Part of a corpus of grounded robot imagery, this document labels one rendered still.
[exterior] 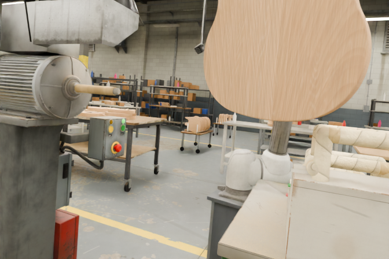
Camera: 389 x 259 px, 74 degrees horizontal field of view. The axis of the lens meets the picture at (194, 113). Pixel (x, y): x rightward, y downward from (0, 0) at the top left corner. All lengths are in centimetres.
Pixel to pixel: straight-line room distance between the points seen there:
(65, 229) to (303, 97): 125
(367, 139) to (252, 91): 24
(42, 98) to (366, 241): 102
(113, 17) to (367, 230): 83
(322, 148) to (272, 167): 98
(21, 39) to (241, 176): 122
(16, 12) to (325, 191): 123
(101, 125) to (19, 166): 35
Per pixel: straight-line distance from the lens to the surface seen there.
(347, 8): 55
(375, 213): 61
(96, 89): 103
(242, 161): 150
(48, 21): 103
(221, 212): 157
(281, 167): 156
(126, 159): 345
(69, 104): 114
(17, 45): 129
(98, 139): 131
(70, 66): 114
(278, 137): 152
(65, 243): 152
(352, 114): 1189
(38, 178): 132
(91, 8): 90
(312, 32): 55
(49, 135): 130
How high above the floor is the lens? 124
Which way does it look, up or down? 3 degrees down
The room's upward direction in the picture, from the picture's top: 5 degrees clockwise
